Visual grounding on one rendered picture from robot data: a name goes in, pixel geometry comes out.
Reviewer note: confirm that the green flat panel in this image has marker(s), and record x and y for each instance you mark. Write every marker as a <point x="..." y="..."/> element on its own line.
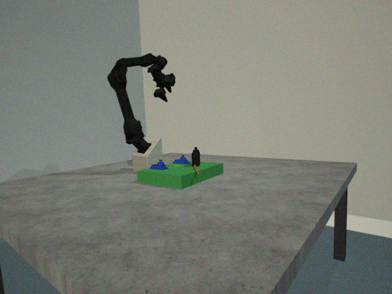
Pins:
<point x="179" y="174"/>

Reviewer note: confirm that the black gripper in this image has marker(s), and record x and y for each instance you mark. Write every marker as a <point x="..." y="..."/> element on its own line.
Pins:
<point x="161" y="91"/>

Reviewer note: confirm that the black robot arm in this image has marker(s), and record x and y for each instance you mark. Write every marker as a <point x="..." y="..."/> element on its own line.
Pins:
<point x="117" y="80"/>

